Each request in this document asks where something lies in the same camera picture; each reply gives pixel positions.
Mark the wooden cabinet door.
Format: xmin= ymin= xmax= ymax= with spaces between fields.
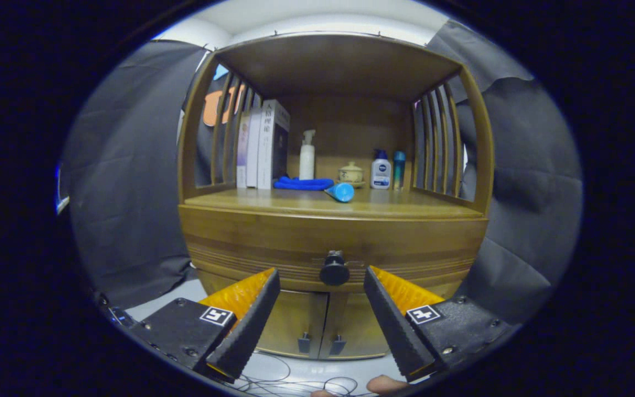
xmin=254 ymin=289 xmax=330 ymax=358
xmin=317 ymin=292 xmax=392 ymax=360

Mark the wooden drawer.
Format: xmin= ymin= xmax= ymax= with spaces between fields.
xmin=179 ymin=205 xmax=489 ymax=301

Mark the blue cosmetic tube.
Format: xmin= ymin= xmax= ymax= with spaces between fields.
xmin=324 ymin=183 xmax=355 ymax=203

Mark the blue cloth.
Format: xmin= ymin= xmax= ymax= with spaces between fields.
xmin=273 ymin=176 xmax=335 ymax=191

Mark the wooden countertop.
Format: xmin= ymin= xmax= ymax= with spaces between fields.
xmin=184 ymin=186 xmax=486 ymax=221

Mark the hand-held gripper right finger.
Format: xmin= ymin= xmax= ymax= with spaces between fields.
xmin=363 ymin=266 xmax=514 ymax=384

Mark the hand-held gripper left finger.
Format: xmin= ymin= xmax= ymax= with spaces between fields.
xmin=127 ymin=268 xmax=282 ymax=385

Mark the black drawer knob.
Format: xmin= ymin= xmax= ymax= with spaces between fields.
xmin=319 ymin=250 xmax=351 ymax=287

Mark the wooden cabinet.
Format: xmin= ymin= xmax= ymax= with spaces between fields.
xmin=177 ymin=31 xmax=496 ymax=360

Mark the white pump bottle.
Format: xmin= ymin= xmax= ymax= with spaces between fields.
xmin=299 ymin=130 xmax=316 ymax=181

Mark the teal bottle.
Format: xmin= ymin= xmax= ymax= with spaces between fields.
xmin=393 ymin=151 xmax=406 ymax=191

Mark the tangle of thin cables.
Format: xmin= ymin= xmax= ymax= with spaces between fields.
xmin=235 ymin=353 xmax=362 ymax=397

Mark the white lotion bottle blue cap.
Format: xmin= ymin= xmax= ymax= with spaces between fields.
xmin=370 ymin=149 xmax=392 ymax=190

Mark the grey book with portrait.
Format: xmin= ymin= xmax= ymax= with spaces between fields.
xmin=257 ymin=99 xmax=290 ymax=190

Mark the ceramic lidded teacup with saucer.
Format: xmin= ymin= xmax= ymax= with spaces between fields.
xmin=337 ymin=161 xmax=364 ymax=188

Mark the purple and white book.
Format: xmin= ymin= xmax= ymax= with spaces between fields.
xmin=236 ymin=112 xmax=252 ymax=189

